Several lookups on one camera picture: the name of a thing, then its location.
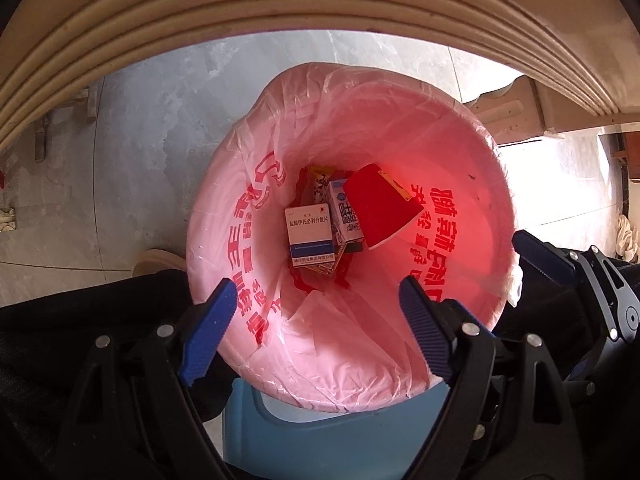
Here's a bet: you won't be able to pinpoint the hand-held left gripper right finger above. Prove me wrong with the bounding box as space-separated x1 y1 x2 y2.
398 275 598 480

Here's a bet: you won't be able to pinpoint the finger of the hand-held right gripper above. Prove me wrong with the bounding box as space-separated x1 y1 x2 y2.
560 346 609 413
511 229 640 347

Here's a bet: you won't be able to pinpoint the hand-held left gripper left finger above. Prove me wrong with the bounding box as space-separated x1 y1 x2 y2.
50 277 239 480

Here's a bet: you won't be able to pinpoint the pink plastic bin bag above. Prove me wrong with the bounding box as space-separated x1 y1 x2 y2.
186 61 524 414

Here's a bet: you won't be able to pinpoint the red paper cup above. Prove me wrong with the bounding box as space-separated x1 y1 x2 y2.
342 162 425 250

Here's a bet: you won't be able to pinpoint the blue and white milk carton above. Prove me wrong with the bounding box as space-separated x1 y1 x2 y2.
327 177 365 247

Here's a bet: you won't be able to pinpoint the white medicine box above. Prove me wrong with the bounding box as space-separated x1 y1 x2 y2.
283 203 337 270

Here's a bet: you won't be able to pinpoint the blue plastic bin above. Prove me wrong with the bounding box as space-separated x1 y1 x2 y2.
222 376 452 480

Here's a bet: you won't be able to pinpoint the yellow snack packet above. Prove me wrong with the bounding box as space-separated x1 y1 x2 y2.
305 164 335 209

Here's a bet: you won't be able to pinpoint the beige slipper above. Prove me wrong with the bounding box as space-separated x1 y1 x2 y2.
132 248 189 277

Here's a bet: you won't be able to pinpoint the white cloth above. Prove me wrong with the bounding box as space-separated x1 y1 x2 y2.
616 213 640 264

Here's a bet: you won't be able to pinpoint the brown wooden cabinet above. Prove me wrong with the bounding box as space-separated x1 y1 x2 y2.
597 132 640 187

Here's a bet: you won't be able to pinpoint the black pants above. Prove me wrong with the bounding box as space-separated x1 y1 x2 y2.
0 244 603 480

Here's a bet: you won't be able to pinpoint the beige table leg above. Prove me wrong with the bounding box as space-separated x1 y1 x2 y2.
462 74 567 142

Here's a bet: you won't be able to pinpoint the wooden stool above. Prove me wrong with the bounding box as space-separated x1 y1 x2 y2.
30 85 101 163

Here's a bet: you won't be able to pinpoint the wooden table edge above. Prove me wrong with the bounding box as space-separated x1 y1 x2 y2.
0 0 640 157

